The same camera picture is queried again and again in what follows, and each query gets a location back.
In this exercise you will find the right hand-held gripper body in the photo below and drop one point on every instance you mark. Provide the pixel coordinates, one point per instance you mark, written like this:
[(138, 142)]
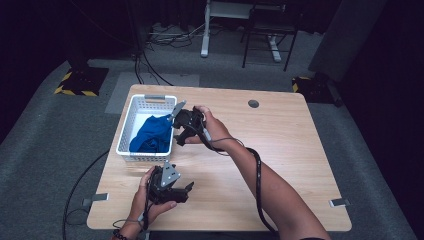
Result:
[(190, 121)]

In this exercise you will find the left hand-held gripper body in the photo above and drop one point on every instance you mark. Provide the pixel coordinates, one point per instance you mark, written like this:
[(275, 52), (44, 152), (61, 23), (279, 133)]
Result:
[(163, 186)]

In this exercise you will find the blue shirt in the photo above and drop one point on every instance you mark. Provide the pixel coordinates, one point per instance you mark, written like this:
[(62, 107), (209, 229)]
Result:
[(151, 135)]

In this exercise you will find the white plastic basket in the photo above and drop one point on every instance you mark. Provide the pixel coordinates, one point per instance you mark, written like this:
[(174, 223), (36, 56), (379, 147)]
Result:
[(133, 116)]

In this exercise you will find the person's left hand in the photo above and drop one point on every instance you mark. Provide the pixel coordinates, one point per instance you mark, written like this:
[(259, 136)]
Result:
[(143, 206)]

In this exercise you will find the person's right hand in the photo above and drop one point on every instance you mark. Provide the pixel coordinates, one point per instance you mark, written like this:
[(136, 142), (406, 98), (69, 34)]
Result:
[(216, 133)]

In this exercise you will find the grey round table grommet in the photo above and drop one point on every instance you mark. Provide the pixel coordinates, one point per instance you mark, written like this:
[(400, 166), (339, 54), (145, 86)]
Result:
[(253, 103)]

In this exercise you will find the grey tape strip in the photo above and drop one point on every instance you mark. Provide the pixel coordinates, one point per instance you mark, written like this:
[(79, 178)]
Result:
[(96, 198)]

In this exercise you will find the black chair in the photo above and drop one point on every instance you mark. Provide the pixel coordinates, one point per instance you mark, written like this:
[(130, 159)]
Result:
[(246, 46)]

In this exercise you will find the black yellow striped stand base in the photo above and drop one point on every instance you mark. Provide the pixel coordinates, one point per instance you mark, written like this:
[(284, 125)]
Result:
[(313, 90), (81, 83)]

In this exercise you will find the grey upright panel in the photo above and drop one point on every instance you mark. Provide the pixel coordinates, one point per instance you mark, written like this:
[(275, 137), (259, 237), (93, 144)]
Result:
[(343, 40)]

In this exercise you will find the white desk frame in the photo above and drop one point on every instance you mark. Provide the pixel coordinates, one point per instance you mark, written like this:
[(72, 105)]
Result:
[(205, 40)]

